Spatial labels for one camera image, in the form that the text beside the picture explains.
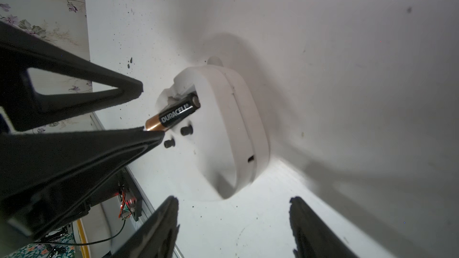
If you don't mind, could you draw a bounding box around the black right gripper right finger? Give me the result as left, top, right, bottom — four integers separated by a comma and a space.
289, 197, 356, 258

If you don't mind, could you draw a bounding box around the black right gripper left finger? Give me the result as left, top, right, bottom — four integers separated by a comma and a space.
112, 196, 179, 258

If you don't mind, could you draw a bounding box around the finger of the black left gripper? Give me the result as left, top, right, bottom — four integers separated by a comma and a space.
1, 128, 164, 254
1, 23, 143, 131

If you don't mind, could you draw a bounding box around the white square alarm clock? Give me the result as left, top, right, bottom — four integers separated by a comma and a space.
155, 56, 270, 201

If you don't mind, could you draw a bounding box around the black AA battery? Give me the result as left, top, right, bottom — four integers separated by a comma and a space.
145, 92, 201, 131

